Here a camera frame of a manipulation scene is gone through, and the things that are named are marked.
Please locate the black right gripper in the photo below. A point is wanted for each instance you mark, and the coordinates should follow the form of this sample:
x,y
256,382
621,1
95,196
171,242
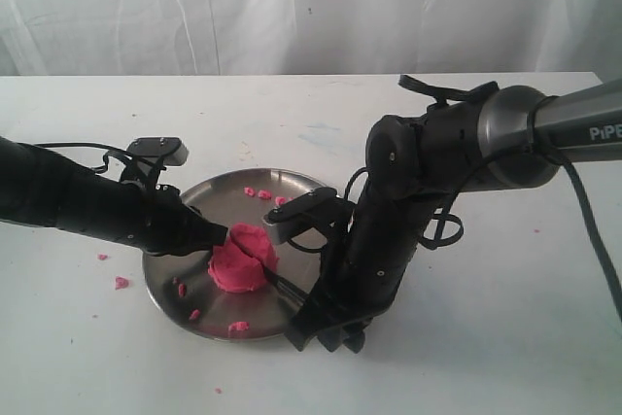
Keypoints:
x,y
365,271

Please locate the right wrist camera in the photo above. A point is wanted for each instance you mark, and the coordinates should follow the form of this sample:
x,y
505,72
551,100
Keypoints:
x,y
296,213

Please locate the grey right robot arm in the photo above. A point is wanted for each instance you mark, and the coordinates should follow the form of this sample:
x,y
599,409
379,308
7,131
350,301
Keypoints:
x,y
485,138

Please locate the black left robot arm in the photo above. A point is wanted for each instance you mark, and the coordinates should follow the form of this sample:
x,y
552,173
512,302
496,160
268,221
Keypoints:
x,y
40,187

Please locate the black knife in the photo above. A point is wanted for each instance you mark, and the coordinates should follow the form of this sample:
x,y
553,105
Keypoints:
x,y
254,266

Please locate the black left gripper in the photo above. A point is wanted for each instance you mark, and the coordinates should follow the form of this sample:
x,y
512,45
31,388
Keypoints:
x,y
161,224

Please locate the white backdrop curtain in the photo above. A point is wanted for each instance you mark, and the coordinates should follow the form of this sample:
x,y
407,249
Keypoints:
x,y
260,37

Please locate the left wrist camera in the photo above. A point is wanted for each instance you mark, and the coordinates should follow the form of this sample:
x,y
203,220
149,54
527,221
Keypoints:
x,y
171,150

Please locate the pink dough lump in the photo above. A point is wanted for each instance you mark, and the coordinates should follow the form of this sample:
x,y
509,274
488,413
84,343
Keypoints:
x,y
220,261

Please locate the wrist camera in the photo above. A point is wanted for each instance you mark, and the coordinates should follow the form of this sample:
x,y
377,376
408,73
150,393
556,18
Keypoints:
x,y
171,150
296,213

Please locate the round steel plate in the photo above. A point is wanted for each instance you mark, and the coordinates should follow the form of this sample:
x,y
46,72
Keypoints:
x,y
184,292

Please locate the pink sand crumb large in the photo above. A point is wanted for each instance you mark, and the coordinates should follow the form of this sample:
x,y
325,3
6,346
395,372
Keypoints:
x,y
121,283

